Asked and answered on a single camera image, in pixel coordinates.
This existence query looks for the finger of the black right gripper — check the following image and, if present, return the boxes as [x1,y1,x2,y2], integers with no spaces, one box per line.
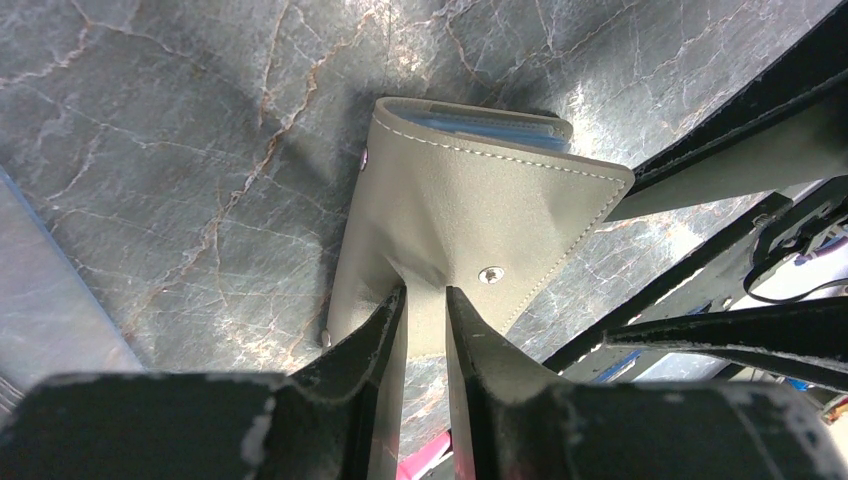
[608,2,847,221]
[603,297,847,393]

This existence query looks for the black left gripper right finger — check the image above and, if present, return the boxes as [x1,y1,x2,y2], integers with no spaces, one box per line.
[446,287,847,479]

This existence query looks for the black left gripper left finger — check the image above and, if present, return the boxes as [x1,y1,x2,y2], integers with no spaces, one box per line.
[1,287,406,479]

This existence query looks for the pink cylindrical marker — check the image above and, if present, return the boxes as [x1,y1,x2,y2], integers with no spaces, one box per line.
[396,430,452,480]

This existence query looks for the beige card holder wallet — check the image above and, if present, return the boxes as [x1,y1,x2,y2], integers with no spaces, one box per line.
[324,97,634,359]

